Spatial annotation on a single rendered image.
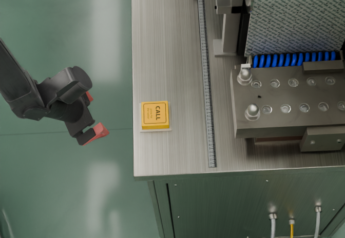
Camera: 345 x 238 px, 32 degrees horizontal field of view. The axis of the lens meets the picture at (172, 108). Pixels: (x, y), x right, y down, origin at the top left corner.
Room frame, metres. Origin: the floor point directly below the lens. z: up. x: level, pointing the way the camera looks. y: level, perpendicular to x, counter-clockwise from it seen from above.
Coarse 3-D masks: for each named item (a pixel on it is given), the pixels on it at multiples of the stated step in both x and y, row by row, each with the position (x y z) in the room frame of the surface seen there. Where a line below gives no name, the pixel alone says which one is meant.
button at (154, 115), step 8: (144, 104) 0.67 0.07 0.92; (152, 104) 0.67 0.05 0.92; (160, 104) 0.67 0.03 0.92; (144, 112) 0.65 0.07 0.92; (152, 112) 0.65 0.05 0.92; (160, 112) 0.65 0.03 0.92; (144, 120) 0.63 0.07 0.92; (152, 120) 0.63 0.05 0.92; (160, 120) 0.62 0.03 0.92; (168, 120) 0.62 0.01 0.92; (144, 128) 0.61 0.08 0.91; (152, 128) 0.61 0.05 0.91; (160, 128) 0.61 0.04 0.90
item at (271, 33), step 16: (256, 16) 0.73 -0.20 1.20; (272, 16) 0.73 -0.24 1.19; (288, 16) 0.73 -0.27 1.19; (304, 16) 0.73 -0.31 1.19; (320, 16) 0.73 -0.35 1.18; (336, 16) 0.73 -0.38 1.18; (256, 32) 0.73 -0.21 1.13; (272, 32) 0.73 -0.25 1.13; (288, 32) 0.73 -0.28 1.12; (304, 32) 0.73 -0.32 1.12; (320, 32) 0.73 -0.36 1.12; (336, 32) 0.73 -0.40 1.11; (256, 48) 0.73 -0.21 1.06; (272, 48) 0.73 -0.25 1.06; (288, 48) 0.73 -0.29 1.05; (304, 48) 0.73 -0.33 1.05; (320, 48) 0.73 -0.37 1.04; (336, 48) 0.73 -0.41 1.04
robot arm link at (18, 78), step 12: (0, 48) 0.53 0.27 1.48; (0, 60) 0.52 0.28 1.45; (12, 60) 0.54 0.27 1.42; (0, 72) 0.52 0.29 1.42; (12, 72) 0.53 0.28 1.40; (24, 72) 0.55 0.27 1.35; (0, 84) 0.52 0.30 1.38; (12, 84) 0.52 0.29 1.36; (24, 84) 0.53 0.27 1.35; (12, 96) 0.52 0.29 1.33; (24, 96) 0.52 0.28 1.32; (36, 96) 0.53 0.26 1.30; (12, 108) 0.51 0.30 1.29; (24, 108) 0.52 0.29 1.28
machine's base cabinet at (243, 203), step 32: (160, 192) 0.49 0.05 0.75; (192, 192) 0.49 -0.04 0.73; (224, 192) 0.48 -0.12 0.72; (256, 192) 0.48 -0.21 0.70; (288, 192) 0.48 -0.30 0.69; (320, 192) 0.47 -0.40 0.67; (160, 224) 0.49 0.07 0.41; (192, 224) 0.49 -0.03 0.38; (224, 224) 0.48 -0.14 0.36; (256, 224) 0.48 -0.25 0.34; (288, 224) 0.48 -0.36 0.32; (320, 224) 0.47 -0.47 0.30
